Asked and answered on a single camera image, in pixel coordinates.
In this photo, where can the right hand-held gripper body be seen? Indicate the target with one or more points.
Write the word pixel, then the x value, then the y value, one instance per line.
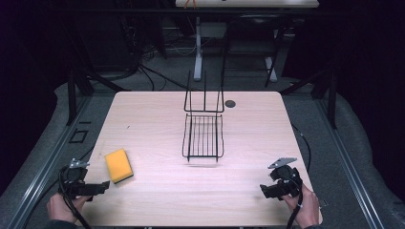
pixel 288 178

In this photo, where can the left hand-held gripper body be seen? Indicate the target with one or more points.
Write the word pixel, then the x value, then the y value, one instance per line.
pixel 74 176

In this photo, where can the yellow sponge with dark base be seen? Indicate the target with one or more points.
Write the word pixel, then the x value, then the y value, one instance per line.
pixel 118 165

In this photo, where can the person's left hand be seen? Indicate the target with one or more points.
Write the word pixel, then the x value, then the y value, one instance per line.
pixel 60 208

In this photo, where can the person's right hand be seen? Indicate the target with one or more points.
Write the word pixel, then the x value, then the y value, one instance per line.
pixel 307 206

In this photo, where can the dark round table grommet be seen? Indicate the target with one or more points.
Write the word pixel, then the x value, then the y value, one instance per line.
pixel 230 103

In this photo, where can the black background stand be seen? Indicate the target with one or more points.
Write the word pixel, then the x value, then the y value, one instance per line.
pixel 251 47

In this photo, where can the white background table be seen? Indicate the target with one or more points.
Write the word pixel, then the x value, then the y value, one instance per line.
pixel 199 47

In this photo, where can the grey aluminium rail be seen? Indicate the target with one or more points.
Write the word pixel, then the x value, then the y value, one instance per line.
pixel 348 162
pixel 47 162

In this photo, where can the black metal frame strut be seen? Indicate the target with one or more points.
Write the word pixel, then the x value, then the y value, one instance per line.
pixel 72 95
pixel 331 95

